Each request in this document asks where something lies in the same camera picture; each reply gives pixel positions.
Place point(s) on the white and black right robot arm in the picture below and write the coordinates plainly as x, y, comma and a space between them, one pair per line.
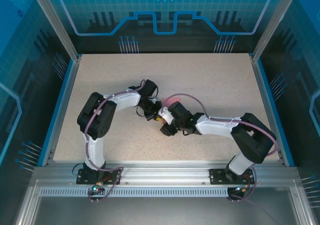
215, 127

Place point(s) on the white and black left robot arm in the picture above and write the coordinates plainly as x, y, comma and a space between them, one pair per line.
125, 101

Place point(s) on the aluminium cross beam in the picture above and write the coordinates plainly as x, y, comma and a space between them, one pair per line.
162, 172

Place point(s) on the blue table edge strip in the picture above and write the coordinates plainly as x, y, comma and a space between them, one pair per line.
274, 110
57, 110

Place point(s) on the small LED connector board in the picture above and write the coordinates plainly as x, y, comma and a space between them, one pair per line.
96, 188
240, 189

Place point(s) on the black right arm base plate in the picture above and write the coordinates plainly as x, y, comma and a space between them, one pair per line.
216, 177

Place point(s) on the aluminium side rail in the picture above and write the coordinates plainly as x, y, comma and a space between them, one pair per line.
64, 105
267, 105

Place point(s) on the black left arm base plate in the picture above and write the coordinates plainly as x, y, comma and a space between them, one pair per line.
82, 178

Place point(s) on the aluminium frame post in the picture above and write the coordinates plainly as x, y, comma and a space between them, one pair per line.
272, 22
57, 22

